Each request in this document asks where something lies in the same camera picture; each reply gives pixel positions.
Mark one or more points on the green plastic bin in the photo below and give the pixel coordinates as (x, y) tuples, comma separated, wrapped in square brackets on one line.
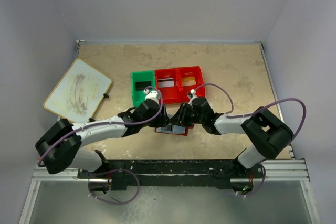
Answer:
[(138, 96)]

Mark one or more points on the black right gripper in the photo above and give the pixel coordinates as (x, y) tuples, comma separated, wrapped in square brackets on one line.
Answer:
[(178, 118)]

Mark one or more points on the red plastic bin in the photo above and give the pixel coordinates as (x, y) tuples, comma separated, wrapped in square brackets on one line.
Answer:
[(187, 72), (171, 95)]

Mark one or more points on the yellow-framed whiteboard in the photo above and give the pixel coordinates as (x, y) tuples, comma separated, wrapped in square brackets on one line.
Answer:
[(78, 94)]

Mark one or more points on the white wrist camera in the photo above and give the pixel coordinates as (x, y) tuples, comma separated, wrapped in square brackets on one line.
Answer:
[(191, 94), (152, 95)]

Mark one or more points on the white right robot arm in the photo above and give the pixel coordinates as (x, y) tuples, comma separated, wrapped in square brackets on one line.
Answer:
[(268, 134)]

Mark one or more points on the white card with black stripe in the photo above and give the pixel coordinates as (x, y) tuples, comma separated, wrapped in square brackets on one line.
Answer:
[(166, 83)]

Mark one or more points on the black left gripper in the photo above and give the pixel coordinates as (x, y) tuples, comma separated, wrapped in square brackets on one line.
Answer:
[(162, 120)]

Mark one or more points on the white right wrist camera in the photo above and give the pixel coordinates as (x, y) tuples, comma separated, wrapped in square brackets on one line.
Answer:
[(191, 94)]

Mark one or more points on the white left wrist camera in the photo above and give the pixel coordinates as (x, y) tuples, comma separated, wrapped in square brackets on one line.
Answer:
[(152, 95)]

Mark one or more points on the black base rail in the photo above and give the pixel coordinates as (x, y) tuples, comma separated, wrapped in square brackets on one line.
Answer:
[(218, 173)]

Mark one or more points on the red leather card holder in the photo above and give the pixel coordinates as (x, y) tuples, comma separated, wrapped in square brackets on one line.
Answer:
[(176, 130)]

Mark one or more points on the black card in green bin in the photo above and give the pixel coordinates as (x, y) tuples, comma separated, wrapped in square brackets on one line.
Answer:
[(141, 85)]

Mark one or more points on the aluminium table frame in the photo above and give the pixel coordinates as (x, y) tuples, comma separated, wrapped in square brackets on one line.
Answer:
[(283, 194)]

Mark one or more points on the orange card in red bin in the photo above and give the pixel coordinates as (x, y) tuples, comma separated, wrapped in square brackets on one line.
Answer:
[(188, 81)]

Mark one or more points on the middle red plastic bin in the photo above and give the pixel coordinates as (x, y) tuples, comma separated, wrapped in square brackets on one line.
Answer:
[(171, 95)]

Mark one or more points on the outer red plastic bin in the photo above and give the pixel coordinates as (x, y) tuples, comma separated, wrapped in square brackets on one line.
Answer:
[(187, 72)]

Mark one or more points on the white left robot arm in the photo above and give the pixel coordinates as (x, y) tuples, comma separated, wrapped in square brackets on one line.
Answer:
[(62, 146)]

